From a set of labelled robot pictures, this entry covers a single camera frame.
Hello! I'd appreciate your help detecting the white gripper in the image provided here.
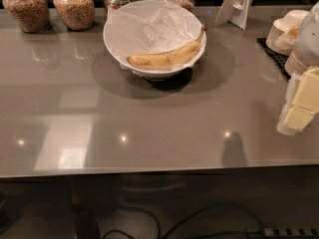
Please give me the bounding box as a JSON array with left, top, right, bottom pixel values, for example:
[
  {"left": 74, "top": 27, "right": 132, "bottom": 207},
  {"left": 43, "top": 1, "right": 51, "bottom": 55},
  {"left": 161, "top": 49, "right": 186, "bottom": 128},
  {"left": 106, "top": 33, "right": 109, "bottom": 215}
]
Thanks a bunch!
[{"left": 277, "top": 68, "right": 319, "bottom": 136}]

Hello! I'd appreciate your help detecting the yellow banana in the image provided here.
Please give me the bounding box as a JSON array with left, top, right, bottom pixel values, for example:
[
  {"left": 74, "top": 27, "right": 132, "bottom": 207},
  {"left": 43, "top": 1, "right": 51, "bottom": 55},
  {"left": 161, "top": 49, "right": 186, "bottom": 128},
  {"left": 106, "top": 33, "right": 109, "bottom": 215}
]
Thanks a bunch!
[{"left": 127, "top": 26, "right": 205, "bottom": 69}]

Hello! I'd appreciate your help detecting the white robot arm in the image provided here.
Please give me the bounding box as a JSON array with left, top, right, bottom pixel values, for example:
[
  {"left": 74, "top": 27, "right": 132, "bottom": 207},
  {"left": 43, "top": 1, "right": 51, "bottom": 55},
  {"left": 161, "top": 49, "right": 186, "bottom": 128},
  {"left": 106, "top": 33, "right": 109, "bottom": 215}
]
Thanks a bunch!
[{"left": 277, "top": 3, "right": 319, "bottom": 135}]

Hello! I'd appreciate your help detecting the white bowl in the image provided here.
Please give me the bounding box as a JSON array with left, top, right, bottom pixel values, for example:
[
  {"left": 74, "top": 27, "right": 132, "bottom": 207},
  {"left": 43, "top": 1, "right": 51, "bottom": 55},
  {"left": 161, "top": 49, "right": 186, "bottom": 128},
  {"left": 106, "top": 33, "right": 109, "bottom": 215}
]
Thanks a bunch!
[{"left": 103, "top": 0, "right": 206, "bottom": 80}]

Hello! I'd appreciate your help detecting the black rubber mat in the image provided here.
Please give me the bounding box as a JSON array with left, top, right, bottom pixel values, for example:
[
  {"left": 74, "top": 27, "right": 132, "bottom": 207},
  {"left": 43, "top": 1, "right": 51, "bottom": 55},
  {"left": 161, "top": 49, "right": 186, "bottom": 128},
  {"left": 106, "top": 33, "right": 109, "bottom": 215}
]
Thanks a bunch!
[{"left": 256, "top": 38, "right": 290, "bottom": 80}]

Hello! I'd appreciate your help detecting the stack of paper bowls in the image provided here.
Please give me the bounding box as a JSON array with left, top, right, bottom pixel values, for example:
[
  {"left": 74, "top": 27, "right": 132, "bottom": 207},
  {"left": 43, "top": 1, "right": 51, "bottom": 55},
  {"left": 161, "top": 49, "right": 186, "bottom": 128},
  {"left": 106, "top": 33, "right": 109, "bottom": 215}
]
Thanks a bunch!
[{"left": 266, "top": 10, "right": 308, "bottom": 56}]

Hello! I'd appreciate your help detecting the white stand sign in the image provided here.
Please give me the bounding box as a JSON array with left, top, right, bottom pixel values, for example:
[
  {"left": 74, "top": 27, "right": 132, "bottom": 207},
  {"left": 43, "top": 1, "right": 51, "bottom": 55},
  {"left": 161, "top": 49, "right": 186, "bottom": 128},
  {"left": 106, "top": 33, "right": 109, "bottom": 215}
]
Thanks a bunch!
[{"left": 214, "top": 0, "right": 253, "bottom": 30}]

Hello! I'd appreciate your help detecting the white paper liner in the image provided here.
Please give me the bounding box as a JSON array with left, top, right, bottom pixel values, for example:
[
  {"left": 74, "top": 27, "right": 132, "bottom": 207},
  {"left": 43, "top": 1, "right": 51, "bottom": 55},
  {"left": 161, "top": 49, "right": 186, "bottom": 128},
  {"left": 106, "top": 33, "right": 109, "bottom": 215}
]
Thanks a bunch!
[{"left": 104, "top": 0, "right": 201, "bottom": 57}]

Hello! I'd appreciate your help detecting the glass jar of colourful cereal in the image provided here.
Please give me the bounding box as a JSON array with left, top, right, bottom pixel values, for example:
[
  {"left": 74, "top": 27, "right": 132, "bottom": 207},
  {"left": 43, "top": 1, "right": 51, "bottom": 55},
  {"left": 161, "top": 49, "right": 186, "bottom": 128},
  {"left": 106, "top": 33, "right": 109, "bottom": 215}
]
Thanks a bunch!
[{"left": 53, "top": 0, "right": 95, "bottom": 31}]

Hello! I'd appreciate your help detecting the glass jar of grains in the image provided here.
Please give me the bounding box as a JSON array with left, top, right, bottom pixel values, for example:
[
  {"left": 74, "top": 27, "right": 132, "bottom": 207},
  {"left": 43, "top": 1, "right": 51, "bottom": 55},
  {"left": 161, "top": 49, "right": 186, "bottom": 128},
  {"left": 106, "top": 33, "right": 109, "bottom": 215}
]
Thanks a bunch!
[{"left": 2, "top": 0, "right": 50, "bottom": 33}]

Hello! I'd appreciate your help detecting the black cable on floor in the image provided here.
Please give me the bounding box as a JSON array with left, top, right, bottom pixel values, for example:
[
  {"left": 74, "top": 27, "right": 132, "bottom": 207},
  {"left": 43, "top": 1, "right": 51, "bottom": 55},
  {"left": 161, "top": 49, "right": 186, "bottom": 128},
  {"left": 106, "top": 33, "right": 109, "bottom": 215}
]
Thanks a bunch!
[{"left": 101, "top": 202, "right": 267, "bottom": 239}]

